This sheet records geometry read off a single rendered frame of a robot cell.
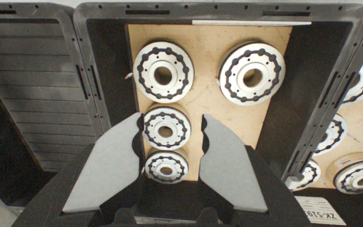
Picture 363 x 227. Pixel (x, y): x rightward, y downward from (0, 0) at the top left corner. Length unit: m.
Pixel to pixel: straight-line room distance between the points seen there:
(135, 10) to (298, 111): 0.25
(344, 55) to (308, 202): 0.37
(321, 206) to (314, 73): 0.35
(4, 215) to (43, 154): 2.99
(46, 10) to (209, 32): 0.21
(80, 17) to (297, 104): 0.30
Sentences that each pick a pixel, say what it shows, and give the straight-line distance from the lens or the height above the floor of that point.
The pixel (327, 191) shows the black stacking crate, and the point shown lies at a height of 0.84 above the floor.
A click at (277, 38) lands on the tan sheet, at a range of 0.31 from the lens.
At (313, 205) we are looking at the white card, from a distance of 0.52.
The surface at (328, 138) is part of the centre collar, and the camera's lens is 0.40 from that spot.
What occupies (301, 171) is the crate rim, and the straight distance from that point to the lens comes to 0.32.
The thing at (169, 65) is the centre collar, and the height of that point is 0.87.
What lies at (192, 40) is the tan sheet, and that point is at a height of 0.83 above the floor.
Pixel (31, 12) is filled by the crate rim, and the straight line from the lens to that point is 0.25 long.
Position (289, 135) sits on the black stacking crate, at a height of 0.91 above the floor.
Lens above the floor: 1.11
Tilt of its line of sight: 62 degrees down
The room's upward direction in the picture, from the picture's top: 173 degrees counter-clockwise
